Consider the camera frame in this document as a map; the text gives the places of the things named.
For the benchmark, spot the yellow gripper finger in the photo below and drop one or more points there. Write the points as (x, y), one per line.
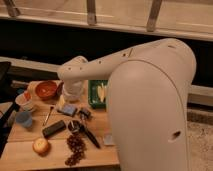
(61, 102)

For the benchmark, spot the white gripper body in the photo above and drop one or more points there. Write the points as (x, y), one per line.
(72, 91)

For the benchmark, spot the black eraser block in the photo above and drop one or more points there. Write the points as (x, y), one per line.
(53, 129)

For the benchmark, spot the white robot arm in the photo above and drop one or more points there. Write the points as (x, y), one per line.
(146, 101)

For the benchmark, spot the purple bowl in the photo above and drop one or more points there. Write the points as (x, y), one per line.
(59, 89)

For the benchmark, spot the red bowl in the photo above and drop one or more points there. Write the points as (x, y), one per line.
(46, 90)

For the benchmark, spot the blue sponge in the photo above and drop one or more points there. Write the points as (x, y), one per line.
(68, 109)

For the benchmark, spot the green plastic tray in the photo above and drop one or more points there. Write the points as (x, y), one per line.
(94, 95)

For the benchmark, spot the black binder clip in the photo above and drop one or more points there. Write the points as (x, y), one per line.
(84, 113)

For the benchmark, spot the white cup with orange item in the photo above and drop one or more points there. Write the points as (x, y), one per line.
(25, 101)

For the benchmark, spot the blue plastic cup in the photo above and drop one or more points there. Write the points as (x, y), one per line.
(24, 119)

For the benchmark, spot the brown grape bunch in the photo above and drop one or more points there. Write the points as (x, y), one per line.
(77, 147)

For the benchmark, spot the yellow apple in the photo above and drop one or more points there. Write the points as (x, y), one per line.
(40, 145)

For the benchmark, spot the black chair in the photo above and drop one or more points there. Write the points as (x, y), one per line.
(7, 94)

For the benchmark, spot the light blue cloth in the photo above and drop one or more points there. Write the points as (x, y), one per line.
(108, 140)

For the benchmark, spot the metal measuring scoop black handle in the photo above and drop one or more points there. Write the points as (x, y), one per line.
(77, 127)

